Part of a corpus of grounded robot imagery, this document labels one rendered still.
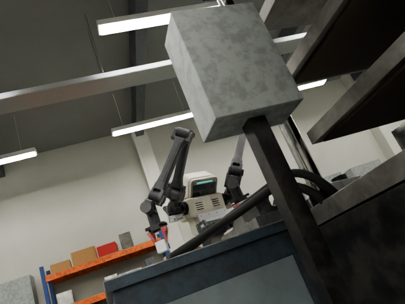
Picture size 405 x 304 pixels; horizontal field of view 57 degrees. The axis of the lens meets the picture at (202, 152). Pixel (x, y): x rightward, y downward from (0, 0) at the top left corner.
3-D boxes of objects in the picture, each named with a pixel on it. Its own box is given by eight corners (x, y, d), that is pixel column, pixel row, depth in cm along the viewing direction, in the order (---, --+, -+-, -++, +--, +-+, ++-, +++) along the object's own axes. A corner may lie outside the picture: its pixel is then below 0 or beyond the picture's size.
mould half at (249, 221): (226, 254, 193) (217, 230, 198) (270, 239, 202) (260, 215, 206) (261, 230, 149) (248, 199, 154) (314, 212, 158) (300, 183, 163)
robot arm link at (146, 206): (166, 196, 192) (151, 192, 195) (161, 192, 182) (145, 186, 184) (158, 219, 189) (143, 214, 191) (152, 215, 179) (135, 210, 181)
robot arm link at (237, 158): (252, 129, 236) (235, 125, 237) (254, 122, 232) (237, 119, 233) (243, 180, 207) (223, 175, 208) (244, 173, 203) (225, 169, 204)
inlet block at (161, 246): (166, 254, 192) (163, 244, 194) (175, 251, 191) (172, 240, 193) (157, 253, 180) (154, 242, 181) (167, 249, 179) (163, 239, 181)
